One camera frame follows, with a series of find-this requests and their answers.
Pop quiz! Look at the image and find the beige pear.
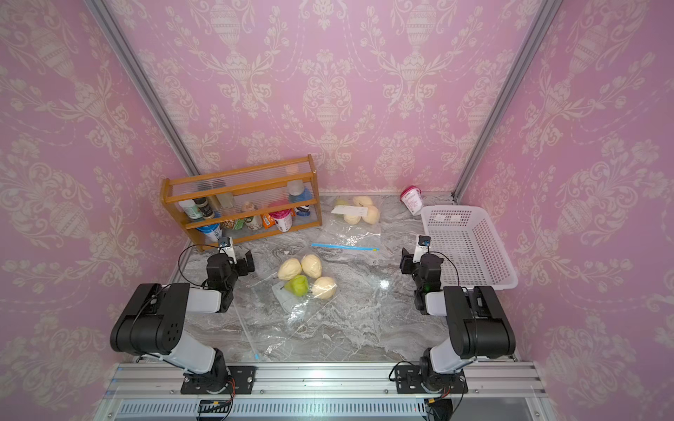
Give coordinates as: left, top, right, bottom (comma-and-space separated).
300, 254, 323, 279
311, 276, 337, 300
277, 258, 303, 281

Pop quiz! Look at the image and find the pink lid cup on shelf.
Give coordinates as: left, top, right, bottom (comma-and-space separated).
270, 209, 293, 233

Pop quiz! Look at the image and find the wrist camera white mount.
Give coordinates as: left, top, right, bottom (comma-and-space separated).
219, 237, 237, 264
412, 235, 431, 263

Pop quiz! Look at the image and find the white green bottle on shelf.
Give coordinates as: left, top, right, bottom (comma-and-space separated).
177, 199, 203, 221

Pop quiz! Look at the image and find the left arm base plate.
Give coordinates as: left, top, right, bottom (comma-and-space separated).
180, 366, 256, 396

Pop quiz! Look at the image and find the blue lid cup lower shelf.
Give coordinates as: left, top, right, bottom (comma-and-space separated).
197, 224, 222, 243

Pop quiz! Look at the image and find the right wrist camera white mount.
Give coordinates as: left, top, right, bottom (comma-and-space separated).
412, 235, 431, 263

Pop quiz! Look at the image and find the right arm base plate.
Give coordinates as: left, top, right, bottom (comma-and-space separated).
388, 361, 468, 397

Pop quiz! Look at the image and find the wooden shelf rack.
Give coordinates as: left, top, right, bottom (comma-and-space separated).
159, 154, 322, 249

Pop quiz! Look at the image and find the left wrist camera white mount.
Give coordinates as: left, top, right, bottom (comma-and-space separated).
219, 237, 237, 264

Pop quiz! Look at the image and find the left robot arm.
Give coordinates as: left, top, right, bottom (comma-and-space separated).
110, 252, 256, 397

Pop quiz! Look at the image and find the clear zip-top bag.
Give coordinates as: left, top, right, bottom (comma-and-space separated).
311, 194, 383, 252
234, 247, 346, 361

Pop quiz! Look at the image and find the pink lid yogurt cup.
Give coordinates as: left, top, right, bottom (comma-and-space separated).
399, 185, 424, 216

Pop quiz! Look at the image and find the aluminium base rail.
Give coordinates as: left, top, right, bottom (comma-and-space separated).
94, 361, 556, 420

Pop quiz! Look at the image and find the dark spice jar on shelf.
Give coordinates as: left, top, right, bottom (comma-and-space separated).
194, 198, 214, 219

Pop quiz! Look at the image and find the green pear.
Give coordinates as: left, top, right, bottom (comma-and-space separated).
284, 275, 310, 298

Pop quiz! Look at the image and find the white plastic basket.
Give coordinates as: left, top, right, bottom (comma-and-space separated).
421, 205, 519, 290

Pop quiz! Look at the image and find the orange snack packet on shelf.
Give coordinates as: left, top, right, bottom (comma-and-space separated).
261, 213, 276, 229

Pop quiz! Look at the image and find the blue white bottle on shelf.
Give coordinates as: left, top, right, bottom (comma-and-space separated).
287, 180, 312, 218

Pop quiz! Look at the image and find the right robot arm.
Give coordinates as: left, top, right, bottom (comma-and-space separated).
399, 249, 516, 394

